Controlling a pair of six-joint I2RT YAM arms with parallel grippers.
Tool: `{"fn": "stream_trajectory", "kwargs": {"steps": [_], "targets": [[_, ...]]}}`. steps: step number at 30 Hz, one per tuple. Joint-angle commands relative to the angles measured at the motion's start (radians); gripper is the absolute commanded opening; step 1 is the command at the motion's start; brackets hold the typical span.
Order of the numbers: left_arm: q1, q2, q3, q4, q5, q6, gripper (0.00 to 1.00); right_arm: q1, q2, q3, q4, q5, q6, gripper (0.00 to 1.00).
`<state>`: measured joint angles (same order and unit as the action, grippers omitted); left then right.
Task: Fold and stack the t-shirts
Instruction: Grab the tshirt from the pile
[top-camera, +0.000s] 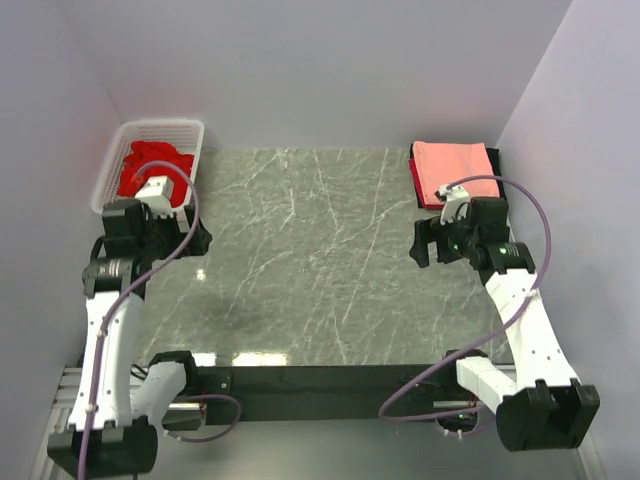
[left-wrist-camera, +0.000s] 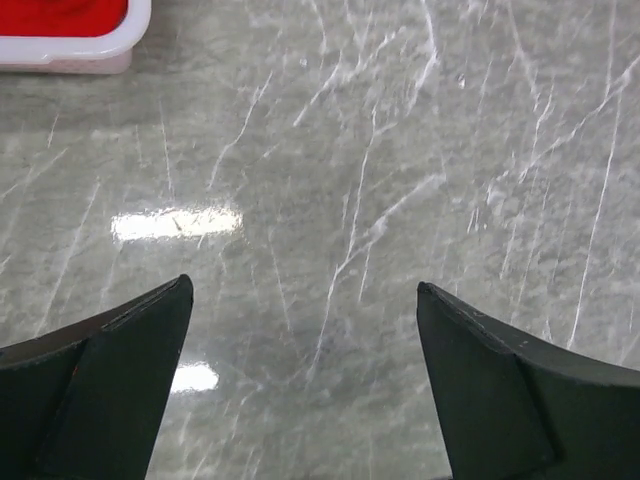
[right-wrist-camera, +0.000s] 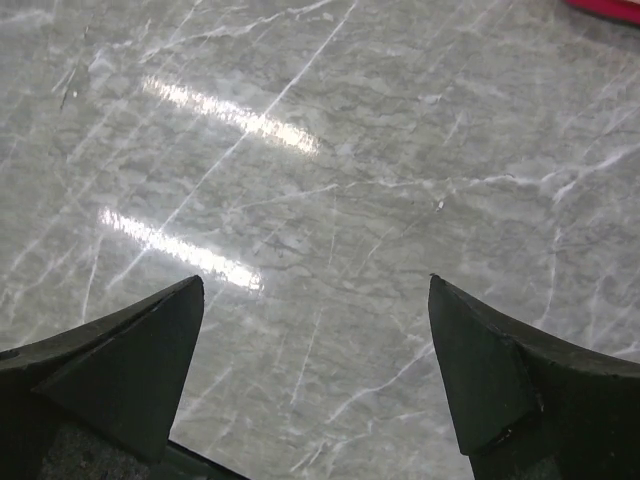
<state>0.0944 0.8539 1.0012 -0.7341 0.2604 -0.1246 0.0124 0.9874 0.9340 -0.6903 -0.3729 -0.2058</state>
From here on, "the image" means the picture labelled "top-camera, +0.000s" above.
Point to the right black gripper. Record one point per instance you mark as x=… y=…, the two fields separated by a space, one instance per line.
x=431 y=230

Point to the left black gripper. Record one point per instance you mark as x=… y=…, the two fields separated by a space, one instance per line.
x=197 y=241

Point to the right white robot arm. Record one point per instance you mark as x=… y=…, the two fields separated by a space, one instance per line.
x=545 y=406

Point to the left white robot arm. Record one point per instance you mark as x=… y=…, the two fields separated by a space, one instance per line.
x=112 y=430

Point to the dark red folded t shirt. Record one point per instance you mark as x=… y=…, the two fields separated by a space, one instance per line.
x=426 y=201

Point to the pink folded t shirt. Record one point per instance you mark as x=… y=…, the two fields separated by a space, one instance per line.
x=443 y=163

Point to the black folded t shirt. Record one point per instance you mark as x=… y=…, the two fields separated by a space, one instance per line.
x=495 y=161

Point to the white plastic basket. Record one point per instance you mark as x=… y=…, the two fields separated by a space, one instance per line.
x=186 y=135

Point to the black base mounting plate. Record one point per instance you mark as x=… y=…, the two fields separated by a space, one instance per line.
x=314 y=393

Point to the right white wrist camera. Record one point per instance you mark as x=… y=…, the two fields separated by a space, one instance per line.
x=455 y=202

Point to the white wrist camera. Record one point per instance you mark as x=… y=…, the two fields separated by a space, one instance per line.
x=156 y=195
x=455 y=202

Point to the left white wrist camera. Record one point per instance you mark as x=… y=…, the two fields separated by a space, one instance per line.
x=156 y=195

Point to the aluminium rail frame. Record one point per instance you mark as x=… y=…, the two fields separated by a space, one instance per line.
x=184 y=420

